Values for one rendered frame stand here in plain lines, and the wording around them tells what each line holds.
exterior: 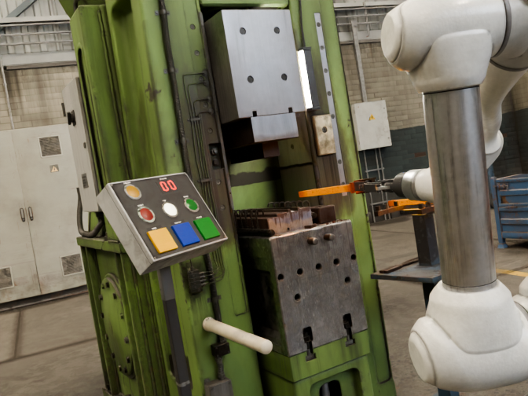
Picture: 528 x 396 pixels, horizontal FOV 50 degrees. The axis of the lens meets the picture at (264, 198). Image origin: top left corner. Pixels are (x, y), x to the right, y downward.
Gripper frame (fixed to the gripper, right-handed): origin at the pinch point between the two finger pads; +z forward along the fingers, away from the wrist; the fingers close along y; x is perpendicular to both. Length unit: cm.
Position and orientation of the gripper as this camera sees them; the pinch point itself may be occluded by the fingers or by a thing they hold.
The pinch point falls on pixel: (364, 185)
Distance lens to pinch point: 182.2
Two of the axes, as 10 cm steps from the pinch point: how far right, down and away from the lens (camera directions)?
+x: -1.4, -9.9, -0.9
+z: -4.9, -0.1, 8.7
